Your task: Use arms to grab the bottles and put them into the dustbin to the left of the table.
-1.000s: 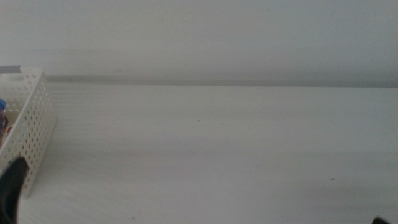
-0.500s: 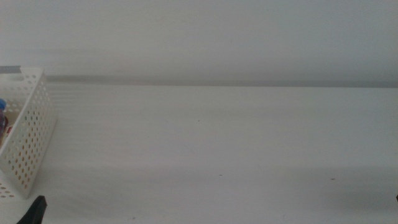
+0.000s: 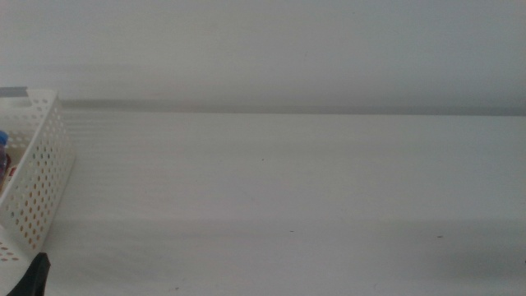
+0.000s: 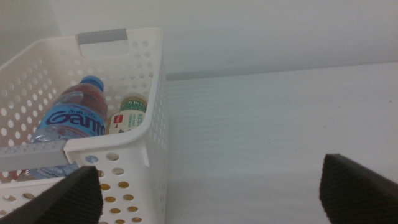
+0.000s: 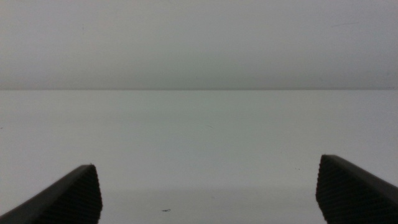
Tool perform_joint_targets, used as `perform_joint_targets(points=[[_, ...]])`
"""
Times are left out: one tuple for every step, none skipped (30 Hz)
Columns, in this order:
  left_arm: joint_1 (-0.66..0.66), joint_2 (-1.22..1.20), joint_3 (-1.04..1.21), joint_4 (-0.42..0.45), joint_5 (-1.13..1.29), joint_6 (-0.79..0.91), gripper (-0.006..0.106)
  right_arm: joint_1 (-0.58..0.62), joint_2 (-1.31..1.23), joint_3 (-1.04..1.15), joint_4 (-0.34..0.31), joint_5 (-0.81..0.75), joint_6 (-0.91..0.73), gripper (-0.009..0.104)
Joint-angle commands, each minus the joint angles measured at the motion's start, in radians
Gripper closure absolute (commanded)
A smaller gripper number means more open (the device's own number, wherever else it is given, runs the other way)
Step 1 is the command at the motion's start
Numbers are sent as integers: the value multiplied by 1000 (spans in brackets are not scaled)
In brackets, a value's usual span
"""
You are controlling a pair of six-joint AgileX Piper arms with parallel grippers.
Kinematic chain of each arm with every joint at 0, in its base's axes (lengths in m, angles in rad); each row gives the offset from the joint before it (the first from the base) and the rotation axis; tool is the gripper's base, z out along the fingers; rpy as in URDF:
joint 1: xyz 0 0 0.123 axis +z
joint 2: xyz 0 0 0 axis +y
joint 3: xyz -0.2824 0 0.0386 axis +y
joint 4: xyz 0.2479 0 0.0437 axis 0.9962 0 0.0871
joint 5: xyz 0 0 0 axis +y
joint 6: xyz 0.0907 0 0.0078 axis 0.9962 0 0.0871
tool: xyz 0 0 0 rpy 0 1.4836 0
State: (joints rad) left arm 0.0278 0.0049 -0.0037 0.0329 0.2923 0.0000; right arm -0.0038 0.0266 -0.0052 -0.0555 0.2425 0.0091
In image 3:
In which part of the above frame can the clear water bottle blue cap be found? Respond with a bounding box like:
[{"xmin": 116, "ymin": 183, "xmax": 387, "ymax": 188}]
[{"xmin": 0, "ymin": 130, "xmax": 11, "ymax": 182}]

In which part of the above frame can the white perforated plastic basket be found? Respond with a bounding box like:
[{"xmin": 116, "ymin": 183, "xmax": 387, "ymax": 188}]
[{"xmin": 0, "ymin": 86, "xmax": 77, "ymax": 296}]

